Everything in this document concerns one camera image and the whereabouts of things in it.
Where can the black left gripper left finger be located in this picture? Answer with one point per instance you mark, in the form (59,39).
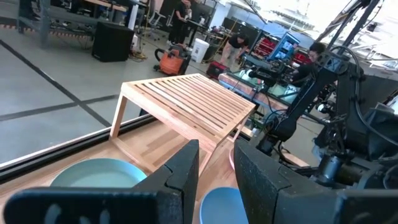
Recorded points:
(174,193)

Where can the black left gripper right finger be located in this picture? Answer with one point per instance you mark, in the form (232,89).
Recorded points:
(264,199)

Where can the blue round plate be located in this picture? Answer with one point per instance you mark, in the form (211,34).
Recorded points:
(222,205)

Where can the pink round plate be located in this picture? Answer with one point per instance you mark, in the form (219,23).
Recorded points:
(231,158)

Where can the pale round plate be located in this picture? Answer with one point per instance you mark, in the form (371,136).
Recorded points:
(99,174)

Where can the background black robot arm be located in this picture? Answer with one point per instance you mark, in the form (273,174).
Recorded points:
(264,74)

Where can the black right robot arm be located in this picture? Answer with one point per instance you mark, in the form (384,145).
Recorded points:
(311,93)

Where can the wooden slatted shelf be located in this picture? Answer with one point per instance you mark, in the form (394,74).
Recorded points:
(192,102)

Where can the background work table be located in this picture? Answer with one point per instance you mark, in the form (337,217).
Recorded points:
(239,87)

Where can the orange shop vacuum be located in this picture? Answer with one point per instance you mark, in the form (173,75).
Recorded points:
(171,63)

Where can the red tool case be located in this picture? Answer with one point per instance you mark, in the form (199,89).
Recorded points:
(217,70)

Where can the white waste bin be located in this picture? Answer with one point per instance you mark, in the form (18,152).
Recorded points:
(199,51)

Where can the person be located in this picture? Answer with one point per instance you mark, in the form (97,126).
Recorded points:
(179,25)
(233,48)
(311,62)

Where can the red storage bins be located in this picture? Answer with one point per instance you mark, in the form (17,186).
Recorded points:
(264,46)

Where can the blue storage cabinet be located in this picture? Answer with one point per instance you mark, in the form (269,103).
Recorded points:
(284,46)

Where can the black speaker box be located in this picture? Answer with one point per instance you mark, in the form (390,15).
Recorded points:
(112,42)

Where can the office chair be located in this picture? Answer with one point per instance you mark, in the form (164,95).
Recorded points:
(155,20)

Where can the black gantry pole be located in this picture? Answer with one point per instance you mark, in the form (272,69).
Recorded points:
(357,25)

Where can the grey metal workbench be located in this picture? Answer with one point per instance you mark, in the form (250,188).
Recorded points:
(62,15)

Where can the black aluminium table frame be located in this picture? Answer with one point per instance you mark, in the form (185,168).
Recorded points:
(62,154)

